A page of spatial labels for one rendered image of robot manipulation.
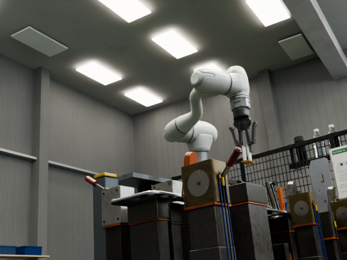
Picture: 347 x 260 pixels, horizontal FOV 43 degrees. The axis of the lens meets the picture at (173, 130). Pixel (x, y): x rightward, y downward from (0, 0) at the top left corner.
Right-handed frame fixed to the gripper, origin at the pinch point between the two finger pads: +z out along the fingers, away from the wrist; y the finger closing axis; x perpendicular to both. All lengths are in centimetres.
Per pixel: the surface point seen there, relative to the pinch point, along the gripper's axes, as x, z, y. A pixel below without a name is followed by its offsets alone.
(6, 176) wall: 527, -206, -743
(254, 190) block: -49, 26, 16
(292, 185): -7.9, 18.7, 19.0
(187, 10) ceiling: 599, -514, -280
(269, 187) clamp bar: 38.2, 9.1, -2.7
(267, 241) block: -45, 41, 17
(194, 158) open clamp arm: -69, 17, 7
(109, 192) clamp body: -67, 22, -26
